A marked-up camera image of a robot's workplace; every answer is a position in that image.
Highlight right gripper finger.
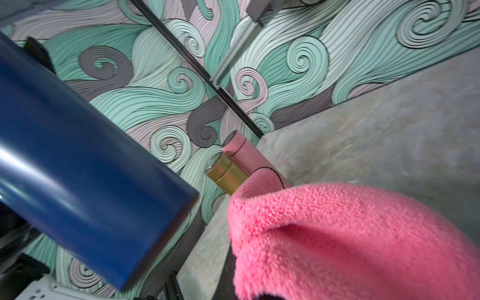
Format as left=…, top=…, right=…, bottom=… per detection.
left=212, top=246, right=238, bottom=300

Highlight gold thermos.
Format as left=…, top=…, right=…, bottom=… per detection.
left=205, top=152, right=249, bottom=196

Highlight pink microfiber cloth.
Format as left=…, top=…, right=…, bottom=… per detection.
left=227, top=169, right=480, bottom=300

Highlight blue thermos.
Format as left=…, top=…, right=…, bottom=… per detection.
left=1, top=36, right=199, bottom=292

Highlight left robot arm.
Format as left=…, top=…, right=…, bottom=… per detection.
left=1, top=203, right=238, bottom=300

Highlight pink thermos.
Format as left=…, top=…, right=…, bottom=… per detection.
left=222, top=130, right=292, bottom=188

